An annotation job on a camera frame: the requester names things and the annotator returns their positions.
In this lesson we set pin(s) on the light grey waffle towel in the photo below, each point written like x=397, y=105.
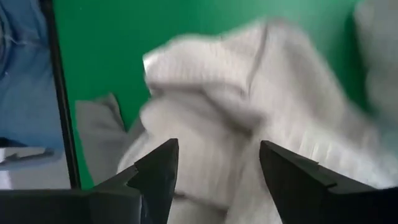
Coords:
x=233, y=93

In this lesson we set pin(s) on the green table mat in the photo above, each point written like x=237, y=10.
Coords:
x=109, y=46

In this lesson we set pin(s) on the person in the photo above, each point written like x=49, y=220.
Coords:
x=25, y=77

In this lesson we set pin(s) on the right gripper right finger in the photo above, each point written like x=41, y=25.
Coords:
x=304, y=193

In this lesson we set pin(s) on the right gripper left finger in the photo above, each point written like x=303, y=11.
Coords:
x=155, y=180

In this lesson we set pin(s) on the plain dark grey towel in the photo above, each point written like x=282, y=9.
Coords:
x=99, y=130

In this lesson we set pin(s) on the black table frame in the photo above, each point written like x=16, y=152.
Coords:
x=60, y=93

